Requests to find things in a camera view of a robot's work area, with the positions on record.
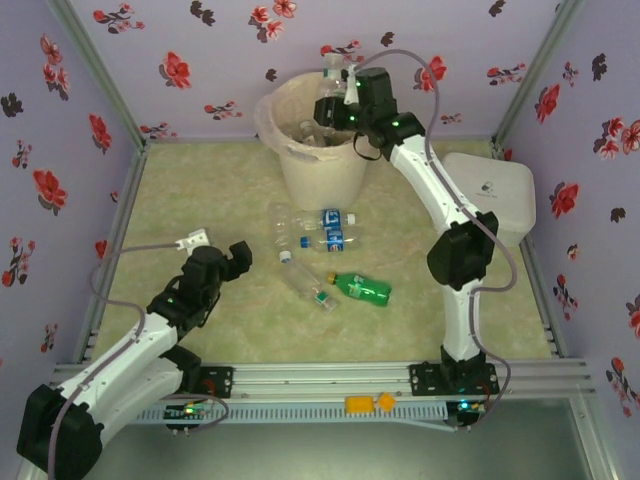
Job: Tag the orange diamond plastic piece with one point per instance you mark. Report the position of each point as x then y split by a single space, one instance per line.
386 401

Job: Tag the clear bottle white cap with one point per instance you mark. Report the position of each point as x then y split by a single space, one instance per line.
280 225

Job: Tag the white lidded plastic box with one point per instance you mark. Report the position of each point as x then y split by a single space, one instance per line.
500 185

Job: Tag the small green white label bottle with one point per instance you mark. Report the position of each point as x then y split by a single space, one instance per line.
322 297

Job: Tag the green bottle yellow cap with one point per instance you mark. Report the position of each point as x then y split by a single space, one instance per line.
365 289

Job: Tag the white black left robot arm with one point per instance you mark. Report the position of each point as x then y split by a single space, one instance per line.
125 355

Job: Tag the crushed clear bottle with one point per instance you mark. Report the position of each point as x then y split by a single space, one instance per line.
302 277

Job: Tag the slanted aluminium frame bar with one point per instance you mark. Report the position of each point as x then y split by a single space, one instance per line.
595 440

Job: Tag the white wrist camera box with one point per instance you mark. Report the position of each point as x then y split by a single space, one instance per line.
351 85
195 238

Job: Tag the blue label bottle white cap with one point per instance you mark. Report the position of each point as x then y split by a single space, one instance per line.
332 219

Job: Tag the clear plastic bottle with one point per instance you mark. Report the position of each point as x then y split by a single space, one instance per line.
312 135

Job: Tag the aluminium corner post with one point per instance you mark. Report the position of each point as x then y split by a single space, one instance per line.
100 75
540 70

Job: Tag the clear plastic bin liner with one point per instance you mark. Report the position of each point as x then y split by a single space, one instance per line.
262 120

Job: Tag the yellow plastic block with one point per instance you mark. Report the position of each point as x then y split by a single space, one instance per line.
360 404

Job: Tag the circuit board green light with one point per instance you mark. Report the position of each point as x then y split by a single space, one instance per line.
187 411
465 407

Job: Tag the cream plastic bin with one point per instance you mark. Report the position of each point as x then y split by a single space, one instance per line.
320 180

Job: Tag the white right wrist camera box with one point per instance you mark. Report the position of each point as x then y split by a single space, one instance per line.
351 85

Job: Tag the wide aluminium frame rail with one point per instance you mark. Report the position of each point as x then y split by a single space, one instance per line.
320 380

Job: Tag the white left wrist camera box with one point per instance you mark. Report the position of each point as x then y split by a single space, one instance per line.
195 238

